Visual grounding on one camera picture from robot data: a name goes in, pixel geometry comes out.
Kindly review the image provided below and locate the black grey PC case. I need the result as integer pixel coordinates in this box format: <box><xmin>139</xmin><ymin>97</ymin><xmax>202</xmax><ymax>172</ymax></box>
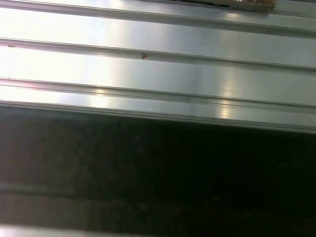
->
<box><xmin>0</xmin><ymin>102</ymin><xmax>316</xmax><ymax>237</ymax></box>

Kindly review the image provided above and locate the brown base plate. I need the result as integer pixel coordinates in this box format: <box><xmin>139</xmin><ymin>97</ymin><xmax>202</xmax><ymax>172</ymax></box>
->
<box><xmin>144</xmin><ymin>0</ymin><xmax>276</xmax><ymax>12</ymax></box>

